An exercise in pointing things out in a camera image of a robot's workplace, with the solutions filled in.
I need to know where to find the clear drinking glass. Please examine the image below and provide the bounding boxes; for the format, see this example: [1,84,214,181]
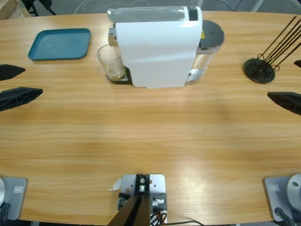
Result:
[96,44,126,81]

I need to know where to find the white capsule coffee machine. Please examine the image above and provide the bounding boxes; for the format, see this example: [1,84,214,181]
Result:
[106,6,203,90]

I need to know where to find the black capsule holder with rods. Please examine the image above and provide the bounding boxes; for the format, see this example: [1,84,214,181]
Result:
[243,15,301,84]

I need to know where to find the teal plastic tray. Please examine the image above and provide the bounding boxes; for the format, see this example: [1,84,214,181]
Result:
[27,28,92,61]

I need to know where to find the light wooden crate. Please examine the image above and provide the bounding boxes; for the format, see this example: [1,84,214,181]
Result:
[0,0,31,21]

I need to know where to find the black chair legs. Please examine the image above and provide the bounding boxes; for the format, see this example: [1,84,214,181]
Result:
[21,0,57,16]

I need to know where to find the clear water tank dark lid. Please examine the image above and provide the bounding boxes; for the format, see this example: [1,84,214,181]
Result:
[185,20,225,83]

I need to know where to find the white paper tag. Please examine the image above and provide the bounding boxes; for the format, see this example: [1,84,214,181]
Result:
[108,178,122,192]

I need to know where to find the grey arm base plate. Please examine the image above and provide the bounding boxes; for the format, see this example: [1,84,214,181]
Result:
[262,173,301,222]
[0,176,28,221]

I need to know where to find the white floor cable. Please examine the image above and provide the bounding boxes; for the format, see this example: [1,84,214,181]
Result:
[74,0,153,13]

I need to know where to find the black base cable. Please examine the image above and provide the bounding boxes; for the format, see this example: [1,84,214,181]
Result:
[0,202,11,221]
[274,207,296,226]

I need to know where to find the white camera mount dark post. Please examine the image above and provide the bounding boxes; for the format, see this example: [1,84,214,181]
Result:
[109,173,168,226]

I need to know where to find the black mount cable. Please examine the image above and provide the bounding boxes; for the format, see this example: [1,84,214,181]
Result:
[164,220,203,226]

